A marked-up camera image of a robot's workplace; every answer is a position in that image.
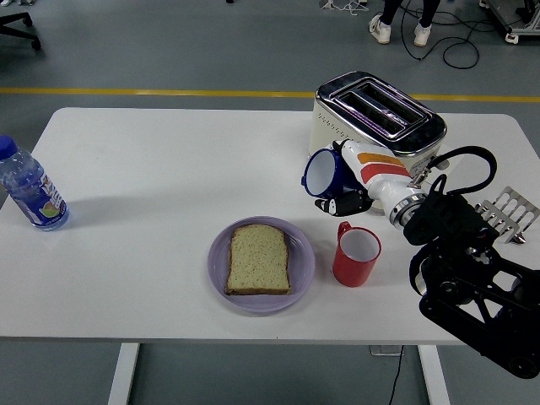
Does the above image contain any black office chair base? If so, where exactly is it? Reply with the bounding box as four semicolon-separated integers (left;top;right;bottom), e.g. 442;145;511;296
0;11;43;51

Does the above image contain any slice of bread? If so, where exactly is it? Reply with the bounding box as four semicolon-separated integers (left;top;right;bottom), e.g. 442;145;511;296
224;224;293;296

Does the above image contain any silver metal toast rack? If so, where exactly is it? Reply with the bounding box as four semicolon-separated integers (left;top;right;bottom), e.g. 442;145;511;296
474;186;540;246

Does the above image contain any person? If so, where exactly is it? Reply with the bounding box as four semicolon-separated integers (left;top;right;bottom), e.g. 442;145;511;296
369;0;442;47

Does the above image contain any white paper sheet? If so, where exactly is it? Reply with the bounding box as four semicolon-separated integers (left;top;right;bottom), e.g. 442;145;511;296
434;145;465;186

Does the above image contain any purple plate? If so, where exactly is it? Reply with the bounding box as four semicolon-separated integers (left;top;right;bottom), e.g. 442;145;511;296
207;215;316;314

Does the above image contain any black floor cable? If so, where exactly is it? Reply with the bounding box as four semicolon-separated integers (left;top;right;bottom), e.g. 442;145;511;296
398;0;510;69

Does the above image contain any cream and chrome toaster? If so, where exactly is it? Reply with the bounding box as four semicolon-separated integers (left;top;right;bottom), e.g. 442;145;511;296
308;70;448;172

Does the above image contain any black cable under table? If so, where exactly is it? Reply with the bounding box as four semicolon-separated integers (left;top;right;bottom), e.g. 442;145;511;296
386;345;406;405

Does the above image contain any white cable bundle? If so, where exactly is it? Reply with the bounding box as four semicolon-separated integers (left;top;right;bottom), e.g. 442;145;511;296
318;0;370;17

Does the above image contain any metal equipment cart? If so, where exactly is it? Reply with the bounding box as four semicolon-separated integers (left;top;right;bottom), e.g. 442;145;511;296
480;0;540;43

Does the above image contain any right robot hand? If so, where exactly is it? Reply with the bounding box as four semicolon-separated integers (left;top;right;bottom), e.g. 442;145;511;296
314;139;424;217

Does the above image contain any red enamel cup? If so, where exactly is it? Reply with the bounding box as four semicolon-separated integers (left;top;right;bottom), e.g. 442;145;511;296
332;220;383;289

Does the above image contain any blue enamel cup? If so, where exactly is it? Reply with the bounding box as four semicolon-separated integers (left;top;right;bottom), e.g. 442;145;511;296
300;148;360;198

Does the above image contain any white table leg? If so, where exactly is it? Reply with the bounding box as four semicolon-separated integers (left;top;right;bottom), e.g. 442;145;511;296
417;344;451;405
107;343;141;405

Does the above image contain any grey box under table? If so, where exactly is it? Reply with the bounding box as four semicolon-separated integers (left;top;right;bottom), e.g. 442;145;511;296
370;345;405;358

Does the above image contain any plastic bottle with blue cap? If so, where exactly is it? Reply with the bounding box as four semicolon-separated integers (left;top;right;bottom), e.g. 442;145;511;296
0;134;71;232

